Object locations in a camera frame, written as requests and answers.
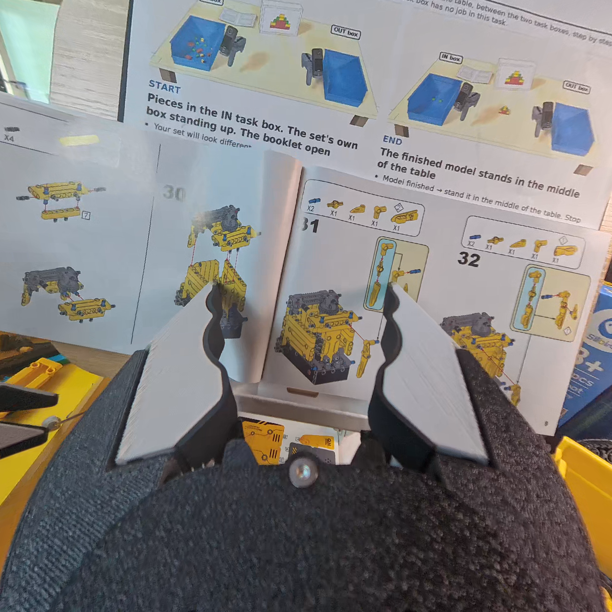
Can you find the yellow perforated lego frame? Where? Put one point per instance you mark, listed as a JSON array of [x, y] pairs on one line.
[[40, 370]]

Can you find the blue lego set box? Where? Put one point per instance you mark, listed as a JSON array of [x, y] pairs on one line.
[[593, 363]]

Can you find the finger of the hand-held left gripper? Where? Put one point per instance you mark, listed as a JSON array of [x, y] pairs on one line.
[[24, 399], [14, 437]]

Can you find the lego instruction booklet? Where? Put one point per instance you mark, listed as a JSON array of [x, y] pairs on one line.
[[95, 239]]

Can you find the yellow plastic bin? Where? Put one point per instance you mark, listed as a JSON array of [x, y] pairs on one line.
[[588, 487], [62, 406]]

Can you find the printed task sheet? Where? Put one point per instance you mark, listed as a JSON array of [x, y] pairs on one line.
[[287, 95]]

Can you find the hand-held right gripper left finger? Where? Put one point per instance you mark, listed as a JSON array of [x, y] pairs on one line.
[[177, 382]]

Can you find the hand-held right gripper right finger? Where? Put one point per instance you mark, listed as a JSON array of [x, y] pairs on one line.
[[425, 382]]

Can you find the sticker sheet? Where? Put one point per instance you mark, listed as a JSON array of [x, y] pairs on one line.
[[267, 440]]

